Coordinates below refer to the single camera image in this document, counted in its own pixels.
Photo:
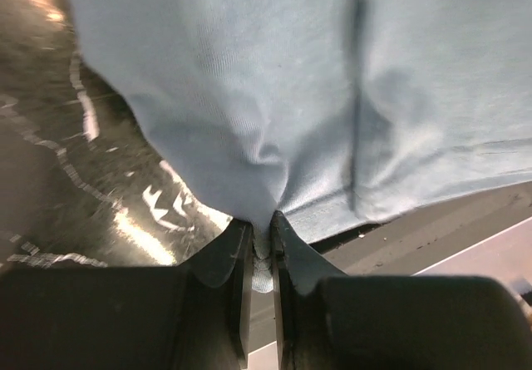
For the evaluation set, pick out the grey-blue t shirt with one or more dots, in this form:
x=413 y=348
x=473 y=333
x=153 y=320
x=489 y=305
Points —
x=337 y=113

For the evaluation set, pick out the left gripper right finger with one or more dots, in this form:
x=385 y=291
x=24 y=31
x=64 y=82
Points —
x=327 y=319

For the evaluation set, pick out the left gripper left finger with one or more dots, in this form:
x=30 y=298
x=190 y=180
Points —
x=191 y=316

